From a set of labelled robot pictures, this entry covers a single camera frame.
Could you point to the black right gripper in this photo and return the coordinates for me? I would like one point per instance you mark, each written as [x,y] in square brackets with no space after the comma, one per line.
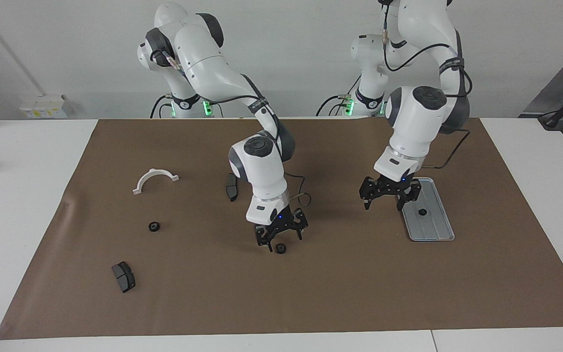
[281,223]

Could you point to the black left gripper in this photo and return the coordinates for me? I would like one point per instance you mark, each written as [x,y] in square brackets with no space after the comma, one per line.
[393,187]

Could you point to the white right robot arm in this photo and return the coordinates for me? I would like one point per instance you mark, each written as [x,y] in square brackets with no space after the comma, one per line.
[262,171]

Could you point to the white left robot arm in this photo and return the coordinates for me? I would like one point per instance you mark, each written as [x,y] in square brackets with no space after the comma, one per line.
[413,122]

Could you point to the silver metal tray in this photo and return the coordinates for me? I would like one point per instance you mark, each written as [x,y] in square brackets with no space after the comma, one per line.
[433,230]

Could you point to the brown paper mat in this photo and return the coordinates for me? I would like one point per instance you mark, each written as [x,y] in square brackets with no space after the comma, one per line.
[281,293]

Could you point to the dark grey brake pad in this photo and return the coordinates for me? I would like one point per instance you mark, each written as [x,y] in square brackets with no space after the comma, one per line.
[231,190]
[124,277]

